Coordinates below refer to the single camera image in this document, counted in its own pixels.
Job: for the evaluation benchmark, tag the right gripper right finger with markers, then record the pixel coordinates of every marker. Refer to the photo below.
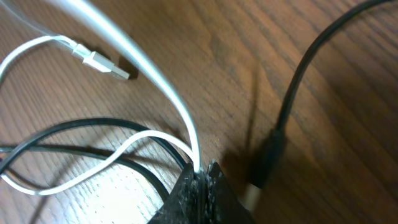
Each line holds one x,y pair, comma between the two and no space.
222,205

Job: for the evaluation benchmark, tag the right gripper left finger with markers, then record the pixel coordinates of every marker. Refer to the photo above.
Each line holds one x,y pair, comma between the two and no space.
184,202

